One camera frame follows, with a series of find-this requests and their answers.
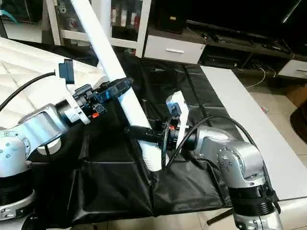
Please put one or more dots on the white plastic table leg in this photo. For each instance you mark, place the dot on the white plastic table leg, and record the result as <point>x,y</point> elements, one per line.
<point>105,52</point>

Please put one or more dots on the white plastic table top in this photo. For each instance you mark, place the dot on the white plastic table top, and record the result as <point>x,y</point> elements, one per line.
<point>29,86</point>

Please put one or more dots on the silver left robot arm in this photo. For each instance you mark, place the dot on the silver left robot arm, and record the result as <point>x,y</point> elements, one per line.
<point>29,139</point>

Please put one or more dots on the white glass door cabinet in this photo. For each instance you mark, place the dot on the white glass door cabinet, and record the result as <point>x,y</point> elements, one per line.
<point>120,43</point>

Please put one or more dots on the black mat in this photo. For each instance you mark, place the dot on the black mat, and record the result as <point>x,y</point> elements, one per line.
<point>120,191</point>

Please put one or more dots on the white drawer unit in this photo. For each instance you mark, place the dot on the white drawer unit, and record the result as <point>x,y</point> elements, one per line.
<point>292,69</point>
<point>172,50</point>

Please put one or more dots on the black speaker box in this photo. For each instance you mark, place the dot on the black speaker box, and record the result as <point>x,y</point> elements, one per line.
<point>170,21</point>

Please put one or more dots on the dark low tv stand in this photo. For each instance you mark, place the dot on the dark low tv stand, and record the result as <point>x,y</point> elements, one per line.
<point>225,60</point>

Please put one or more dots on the black television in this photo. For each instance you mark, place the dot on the black television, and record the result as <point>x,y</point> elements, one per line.
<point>240,12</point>

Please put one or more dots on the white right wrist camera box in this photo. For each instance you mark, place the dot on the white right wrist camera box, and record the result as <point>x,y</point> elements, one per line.
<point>178,108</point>

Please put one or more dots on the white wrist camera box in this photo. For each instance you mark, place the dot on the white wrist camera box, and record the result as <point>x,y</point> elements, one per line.
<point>66,72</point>
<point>178,108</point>

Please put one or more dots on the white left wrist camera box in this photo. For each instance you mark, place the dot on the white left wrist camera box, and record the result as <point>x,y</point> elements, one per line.
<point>66,72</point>

